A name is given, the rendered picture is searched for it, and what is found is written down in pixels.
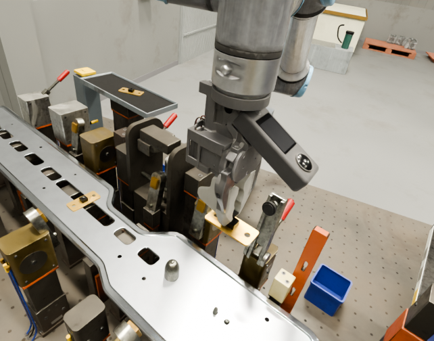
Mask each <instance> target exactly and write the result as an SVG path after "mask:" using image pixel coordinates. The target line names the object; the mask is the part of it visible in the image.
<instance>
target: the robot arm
mask: <svg viewBox="0 0 434 341"><path fill-rule="evenodd" d="M157 1H162V2H164V3H165V4H169V3H171V4H175V5H181V6H186V7H192V8H196V9H202V10H206V11H210V12H216V13H218V14H217V21H216V35H215V43H214V58H213V65H212V77H211V79H210V80H209V81H207V80H203V81H200V82H199V92H200V93H203V94H205V95H206V108H205V115H202V116H204V118H202V116H201V117H197V118H196V120H195V124H194V126H192V127H189V128H188V129H187V150H186V162H188V163H190V164H192V165H193V166H196V168H197V169H198V170H200V171H202V172H203V173H205V174H209V173H210V172H212V173H214V174H215V175H216V176H214V177H213V178H212V182H211V186H210V187H204V186H201V187H199V188H198V191H197V193H198V196H199V197H200V199H201V200H203V201H204V202H205V203H206V204H207V205H208V206H209V207H210V208H211V209H212V210H213V211H214V212H215V213H216V216H217V218H218V222H219V223H220V224H221V225H223V226H226V225H227V224H229V223H230V222H231V221H232V220H233V217H236V216H237V215H238V214H240V213H241V211H242V209H243V207H244V205H245V203H246V201H247V199H248V197H249V194H250V191H251V190H252V188H253V186H254V183H255V181H256V178H257V176H258V173H259V170H260V166H261V163H262V158H263V159H265V161H266V162H267V163H268V164H269V165H270V166H271V167H272V169H273V170H274V171H275V172H276V173H277V174H278V176H279V177H280V178H281V179H282V180H283V181H284V182H285V183H286V184H287V185H288V186H289V188H290V189H291V190H292V191H299V190H300V189H302V188H303V187H305V186H306V185H307V184H309V182H310V181H311V180H312V178H313V177H314V175H315V174H316V173H317V172H318V169H319V167H318V165H317V163H315V161H313V159H312V158H311V157H310V156H309V155H308V154H307V153H306V152H305V150H304V149H303V148H302V147H301V146H300V145H299V144H298V142H296V140H294V138H292V136H291V135H290V134H289V133H288V132H287V131H286V130H285V128H284V127H283V126H282V125H281V124H280V123H279V122H278V120H277V119H276V118H275V117H274V116H273V115H272V114H271V113H270V112H269V111H268V110H267V109H266V107H268V105H269V103H270V97H271V92H275V93H280V94H283V95H288V96H290V97H302V96H303V95H304V93H305V92H306V89H307V87H308V85H309V82H310V79H311V77H312V73H313V69H314V68H313V66H311V65H310V63H309V61H308V54H309V50H310V46H311V43H312V38H313V35H314V31H315V28H316V23H317V19H318V16H319V15H320V14H321V13H322V12H323V11H324V10H325V9H326V8H327V7H328V6H332V5H333V4H334V2H335V0H157ZM198 118H200V120H199V121H197V119H198ZM203 126H204V127H203ZM198 127H201V128H200V129H197V128H198ZM190 140H191V145H190ZM189 150H190V155H189Z"/></svg>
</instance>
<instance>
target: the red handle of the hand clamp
mask: <svg viewBox="0 0 434 341"><path fill-rule="evenodd" d="M294 205H295V202H294V200H293V199H291V198H289V199H288V202H287V205H286V207H285V210H284V212H283V215H282V217H281V219H280V222H279V225H278V227H277V229H278V228H279V226H280V224H281V223H282V221H284V220H285V219H286V217H287V215H288V214H289V212H290V211H291V209H292V208H293V206H294ZM277 229H276V230H277ZM262 248H263V246H261V245H259V244H258V245H257V246H256V248H254V249H253V251H252V252H253V254H254V256H256V257H259V256H260V253H261V251H262Z"/></svg>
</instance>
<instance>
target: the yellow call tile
mask: <svg viewBox="0 0 434 341"><path fill-rule="evenodd" d="M74 72H75V73H77V74H79V75H80V76H89V75H93V74H96V71H94V70H92V69H90V68H88V67H86V68H79V69H75V70H74Z"/></svg>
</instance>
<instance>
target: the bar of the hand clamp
mask: <svg viewBox="0 0 434 341"><path fill-rule="evenodd" d="M287 202H288V199H287V198H285V197H283V196H282V195H280V194H278V193H276V192H275V191H273V192H272V193H271V194H269V195H268V198H267V201H266V202H265V203H263V205H262V210H263V211H262V215H261V217H260V220H259V223H258V226H257V228H256V230H258V232H259V235H258V236H257V238H256V239H255V240H254V241H253V242H252V243H251V245H250V247H249V250H248V253H247V256H246V257H248V258H249V257H250V256H251V255H252V254H253V252H252V251H253V249H254V248H256V246H257V244H259V245H261V246H263V248H262V251H261V253H260V256H259V259H258V261H257V265H260V263H261V260H262V258H263V257H264V255H265V254H266V253H267V251H268V249H269V247H270V244H271V241H272V239H273V237H274V234H275V232H276V229H277V227H278V225H279V222H280V219H281V217H282V215H283V212H284V210H285V207H286V205H287Z"/></svg>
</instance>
